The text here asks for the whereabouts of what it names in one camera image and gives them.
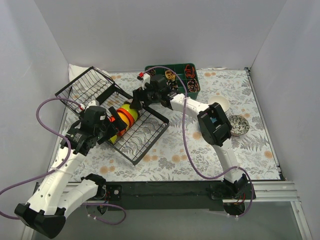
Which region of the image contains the white bowl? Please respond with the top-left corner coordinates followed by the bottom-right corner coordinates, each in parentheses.
top-left (207, 95), bottom-right (230, 112)

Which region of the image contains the red floral patterned bowl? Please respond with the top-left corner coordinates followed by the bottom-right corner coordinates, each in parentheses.
top-left (228, 115), bottom-right (250, 136)

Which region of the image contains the blue bowl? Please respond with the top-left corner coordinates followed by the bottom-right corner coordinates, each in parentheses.
top-left (210, 117), bottom-right (217, 123)

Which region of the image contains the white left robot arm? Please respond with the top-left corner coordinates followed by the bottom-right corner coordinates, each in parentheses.
top-left (14, 106), bottom-right (127, 239)

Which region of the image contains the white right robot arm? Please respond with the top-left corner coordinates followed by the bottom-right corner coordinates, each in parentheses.
top-left (130, 72), bottom-right (248, 199)

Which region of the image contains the red orange bowl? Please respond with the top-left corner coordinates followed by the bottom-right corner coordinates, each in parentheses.
top-left (117, 127), bottom-right (129, 137)

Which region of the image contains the yellow orange bowl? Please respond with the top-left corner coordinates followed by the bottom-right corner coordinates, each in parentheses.
top-left (118, 112), bottom-right (130, 128)

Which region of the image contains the orange bowl behind lime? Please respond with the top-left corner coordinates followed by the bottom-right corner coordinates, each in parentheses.
top-left (116, 107), bottom-right (135, 128)

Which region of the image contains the small lime green bowl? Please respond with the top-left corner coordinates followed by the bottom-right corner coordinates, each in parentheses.
top-left (108, 134), bottom-right (118, 145)

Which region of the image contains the brown spotted rolled band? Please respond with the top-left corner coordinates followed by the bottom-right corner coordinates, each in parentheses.
top-left (147, 69), bottom-right (156, 76)

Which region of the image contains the yellow rolled band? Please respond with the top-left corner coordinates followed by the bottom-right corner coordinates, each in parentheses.
top-left (165, 70), bottom-right (176, 81)

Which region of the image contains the pink floral rolled band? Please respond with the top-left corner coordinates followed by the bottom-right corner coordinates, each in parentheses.
top-left (187, 78), bottom-right (200, 93)

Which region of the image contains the green compartment tray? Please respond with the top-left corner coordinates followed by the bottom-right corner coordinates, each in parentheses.
top-left (144, 63), bottom-right (201, 100)

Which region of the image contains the orange black rolled band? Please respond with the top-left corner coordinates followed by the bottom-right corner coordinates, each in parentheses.
top-left (184, 64), bottom-right (196, 79)

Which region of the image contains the white cloth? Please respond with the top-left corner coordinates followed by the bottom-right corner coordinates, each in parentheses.
top-left (68, 64), bottom-right (111, 87)

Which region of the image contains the floral patterned table mat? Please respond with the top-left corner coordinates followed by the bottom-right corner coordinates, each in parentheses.
top-left (70, 69), bottom-right (281, 182)

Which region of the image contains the black base bar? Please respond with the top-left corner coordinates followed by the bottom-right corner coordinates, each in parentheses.
top-left (99, 179), bottom-right (253, 212)

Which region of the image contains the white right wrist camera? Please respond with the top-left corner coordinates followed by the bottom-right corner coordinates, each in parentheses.
top-left (137, 72), bottom-right (151, 90)

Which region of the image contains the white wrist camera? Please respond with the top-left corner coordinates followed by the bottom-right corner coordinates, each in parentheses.
top-left (137, 72), bottom-right (151, 90)
top-left (79, 100), bottom-right (100, 111)

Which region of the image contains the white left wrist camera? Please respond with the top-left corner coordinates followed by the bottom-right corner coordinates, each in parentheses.
top-left (79, 100), bottom-right (100, 111)

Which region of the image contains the black wire dish rack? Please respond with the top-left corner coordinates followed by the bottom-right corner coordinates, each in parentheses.
top-left (55, 77), bottom-right (169, 165)

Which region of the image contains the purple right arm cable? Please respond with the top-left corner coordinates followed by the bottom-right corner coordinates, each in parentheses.
top-left (138, 66), bottom-right (256, 218)

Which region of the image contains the aluminium frame rail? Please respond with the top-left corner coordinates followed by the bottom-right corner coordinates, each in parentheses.
top-left (21, 181), bottom-right (313, 240)

